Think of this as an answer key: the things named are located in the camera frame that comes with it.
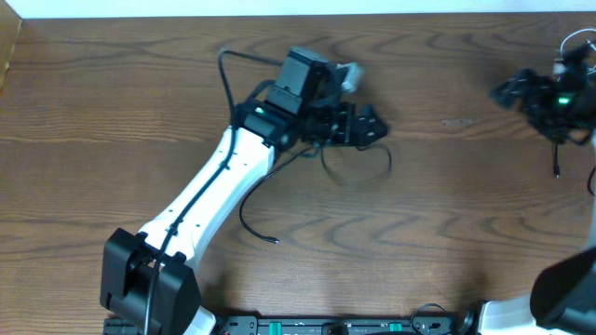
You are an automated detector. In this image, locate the black usb cable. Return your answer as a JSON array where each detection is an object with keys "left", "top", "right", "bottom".
[{"left": 237, "top": 141, "right": 394, "bottom": 245}]

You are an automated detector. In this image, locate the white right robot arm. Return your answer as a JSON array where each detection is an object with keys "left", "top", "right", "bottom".
[{"left": 472, "top": 40, "right": 595, "bottom": 334}]

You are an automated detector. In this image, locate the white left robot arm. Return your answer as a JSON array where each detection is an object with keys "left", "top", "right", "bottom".
[{"left": 100, "top": 47, "right": 388, "bottom": 335}]

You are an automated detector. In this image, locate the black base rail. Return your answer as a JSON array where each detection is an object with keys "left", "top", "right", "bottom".
[{"left": 102, "top": 315, "right": 572, "bottom": 335}]

